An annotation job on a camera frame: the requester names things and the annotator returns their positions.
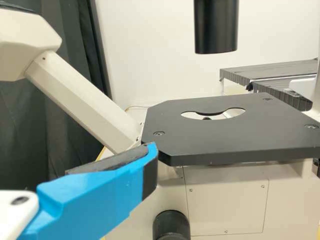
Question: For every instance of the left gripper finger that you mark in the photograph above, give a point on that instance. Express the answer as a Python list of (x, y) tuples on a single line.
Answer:
[(100, 195)]

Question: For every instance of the cream microscope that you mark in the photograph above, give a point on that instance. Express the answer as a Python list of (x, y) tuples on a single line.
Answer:
[(225, 137)]

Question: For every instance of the black platform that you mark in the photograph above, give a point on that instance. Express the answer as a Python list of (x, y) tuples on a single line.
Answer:
[(262, 68), (275, 91)]

